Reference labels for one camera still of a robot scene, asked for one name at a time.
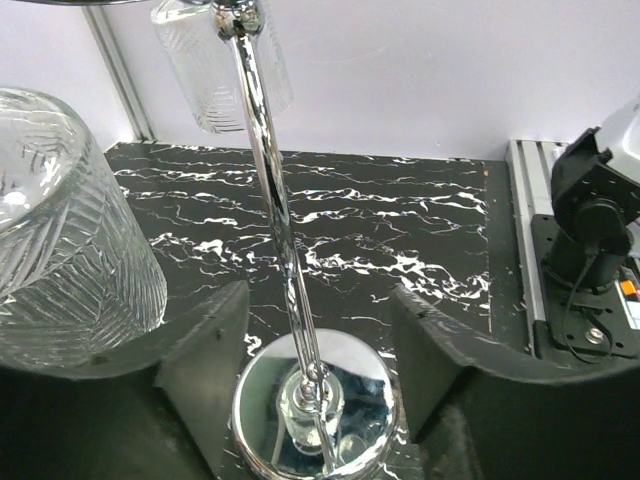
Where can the chrome wine glass rack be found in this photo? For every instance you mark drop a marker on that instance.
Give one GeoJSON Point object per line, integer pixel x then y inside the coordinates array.
{"type": "Point", "coordinates": [316, 403]}

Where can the ribbed goblet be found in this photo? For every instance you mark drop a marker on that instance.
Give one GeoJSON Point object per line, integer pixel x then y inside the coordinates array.
{"type": "Point", "coordinates": [78, 276]}
{"type": "Point", "coordinates": [205, 67]}

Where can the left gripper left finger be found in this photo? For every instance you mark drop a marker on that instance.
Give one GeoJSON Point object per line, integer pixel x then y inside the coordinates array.
{"type": "Point", "coordinates": [156, 407]}

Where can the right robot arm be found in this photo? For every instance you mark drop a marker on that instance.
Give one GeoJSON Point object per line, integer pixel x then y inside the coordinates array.
{"type": "Point", "coordinates": [595, 197]}

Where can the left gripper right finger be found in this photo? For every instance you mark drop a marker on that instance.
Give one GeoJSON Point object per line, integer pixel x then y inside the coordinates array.
{"type": "Point", "coordinates": [483, 410]}

